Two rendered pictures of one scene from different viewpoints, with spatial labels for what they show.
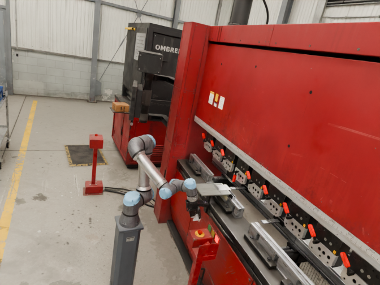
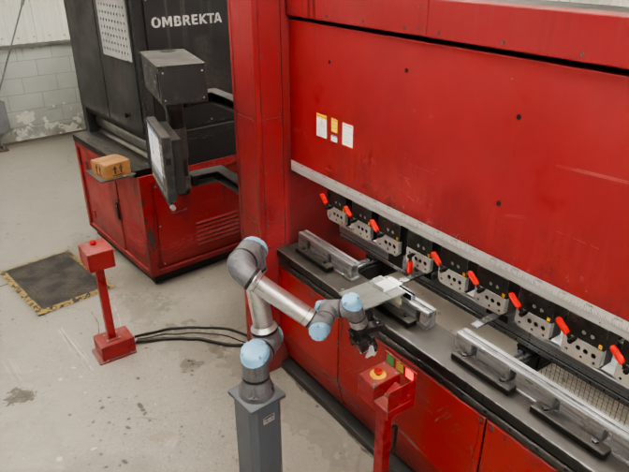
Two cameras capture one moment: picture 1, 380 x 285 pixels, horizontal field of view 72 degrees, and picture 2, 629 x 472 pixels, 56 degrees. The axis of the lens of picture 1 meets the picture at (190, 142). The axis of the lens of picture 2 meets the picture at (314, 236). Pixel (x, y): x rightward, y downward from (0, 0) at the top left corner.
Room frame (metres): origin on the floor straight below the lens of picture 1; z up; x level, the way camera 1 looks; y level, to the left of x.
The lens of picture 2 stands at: (-0.35, 0.46, 2.48)
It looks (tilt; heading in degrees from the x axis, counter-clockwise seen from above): 26 degrees down; 349
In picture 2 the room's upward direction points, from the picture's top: straight up
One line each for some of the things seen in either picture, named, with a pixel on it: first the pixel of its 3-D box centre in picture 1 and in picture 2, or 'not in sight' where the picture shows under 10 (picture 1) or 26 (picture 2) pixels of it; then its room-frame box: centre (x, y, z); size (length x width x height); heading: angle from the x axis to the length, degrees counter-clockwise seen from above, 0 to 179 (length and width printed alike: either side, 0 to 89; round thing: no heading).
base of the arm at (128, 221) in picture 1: (129, 216); (255, 382); (1.63, 0.33, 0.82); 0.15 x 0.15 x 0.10
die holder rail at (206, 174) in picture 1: (200, 167); (328, 254); (2.53, -0.16, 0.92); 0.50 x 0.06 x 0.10; 25
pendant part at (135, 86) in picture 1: (136, 99); (167, 157); (2.89, 0.68, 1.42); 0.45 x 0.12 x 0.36; 14
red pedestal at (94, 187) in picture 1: (94, 164); (104, 299); (3.12, 1.19, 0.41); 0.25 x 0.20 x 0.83; 115
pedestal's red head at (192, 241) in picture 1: (202, 241); (386, 384); (1.61, -0.23, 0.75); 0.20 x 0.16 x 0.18; 25
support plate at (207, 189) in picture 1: (211, 189); (372, 293); (1.96, -0.25, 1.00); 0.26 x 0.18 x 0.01; 115
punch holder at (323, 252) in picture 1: (329, 244); (590, 336); (1.14, -0.80, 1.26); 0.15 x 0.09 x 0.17; 25
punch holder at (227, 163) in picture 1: (232, 159); (394, 233); (2.05, -0.38, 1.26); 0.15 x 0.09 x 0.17; 25
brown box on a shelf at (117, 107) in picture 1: (120, 106); (109, 166); (3.93, 1.16, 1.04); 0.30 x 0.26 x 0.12; 29
